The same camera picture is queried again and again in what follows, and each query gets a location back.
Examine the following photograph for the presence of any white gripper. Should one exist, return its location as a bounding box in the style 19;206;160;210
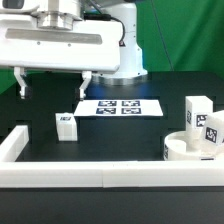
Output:
0;7;121;100

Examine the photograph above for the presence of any white round stool seat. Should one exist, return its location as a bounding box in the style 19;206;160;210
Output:
163;131;224;161

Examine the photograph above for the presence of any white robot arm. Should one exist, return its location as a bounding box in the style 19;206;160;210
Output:
0;0;147;99

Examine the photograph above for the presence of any white marker sheet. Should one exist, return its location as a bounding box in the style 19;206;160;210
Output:
74;99;163;117

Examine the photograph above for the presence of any white U-shaped fence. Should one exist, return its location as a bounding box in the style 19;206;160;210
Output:
0;125;224;188

